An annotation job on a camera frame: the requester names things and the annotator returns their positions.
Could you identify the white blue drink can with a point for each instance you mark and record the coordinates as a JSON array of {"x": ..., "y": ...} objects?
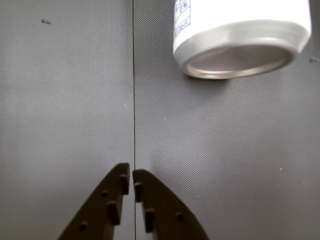
[{"x": 237, "y": 15}]

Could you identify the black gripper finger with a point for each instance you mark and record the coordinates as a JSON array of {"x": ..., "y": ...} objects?
[
  {"x": 165, "y": 215},
  {"x": 100, "y": 207}
]

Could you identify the dark grey rubber mat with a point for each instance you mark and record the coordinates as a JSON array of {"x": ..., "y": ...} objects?
[
  {"x": 62, "y": 100},
  {"x": 225, "y": 137}
]

